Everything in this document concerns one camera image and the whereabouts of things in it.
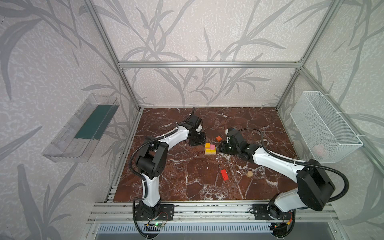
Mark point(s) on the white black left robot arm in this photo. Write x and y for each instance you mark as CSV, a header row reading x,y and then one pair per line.
x,y
149,161

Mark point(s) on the natural wood long block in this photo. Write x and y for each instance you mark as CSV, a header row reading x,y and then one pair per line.
x,y
210,153

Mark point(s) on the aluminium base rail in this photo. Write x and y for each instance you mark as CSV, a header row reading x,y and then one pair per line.
x,y
205,212

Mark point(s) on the aluminium frame horizontal bar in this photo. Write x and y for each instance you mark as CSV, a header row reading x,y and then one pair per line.
x,y
202,64

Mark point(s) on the pink item in basket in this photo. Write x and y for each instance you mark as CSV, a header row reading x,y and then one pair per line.
x,y
320,150

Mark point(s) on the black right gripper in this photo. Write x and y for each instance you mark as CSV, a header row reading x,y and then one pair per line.
x,y
227,147

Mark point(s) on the clear plastic wall bin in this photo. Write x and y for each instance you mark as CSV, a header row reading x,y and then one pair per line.
x,y
80,136

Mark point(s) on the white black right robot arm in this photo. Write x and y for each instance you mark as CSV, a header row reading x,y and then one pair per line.
x,y
317,185

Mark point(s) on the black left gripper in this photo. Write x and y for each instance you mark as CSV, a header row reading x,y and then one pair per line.
x,y
196,139

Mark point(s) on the white wire mesh basket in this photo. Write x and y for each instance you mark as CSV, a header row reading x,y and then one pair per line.
x,y
320,123

